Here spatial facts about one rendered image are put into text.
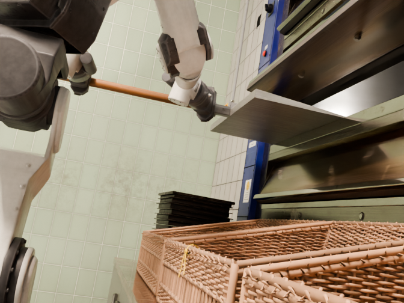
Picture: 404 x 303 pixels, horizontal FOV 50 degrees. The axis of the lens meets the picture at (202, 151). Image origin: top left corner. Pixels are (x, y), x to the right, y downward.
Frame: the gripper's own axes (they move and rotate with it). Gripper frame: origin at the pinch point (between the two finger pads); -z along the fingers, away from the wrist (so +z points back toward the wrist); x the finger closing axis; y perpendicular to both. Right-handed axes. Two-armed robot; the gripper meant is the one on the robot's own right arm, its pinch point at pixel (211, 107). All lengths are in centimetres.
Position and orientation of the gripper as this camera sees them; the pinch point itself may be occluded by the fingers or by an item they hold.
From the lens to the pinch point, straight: 156.2
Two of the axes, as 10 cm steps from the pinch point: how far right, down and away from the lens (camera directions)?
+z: -3.6, -2.3, -9.0
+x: -1.6, 9.7, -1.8
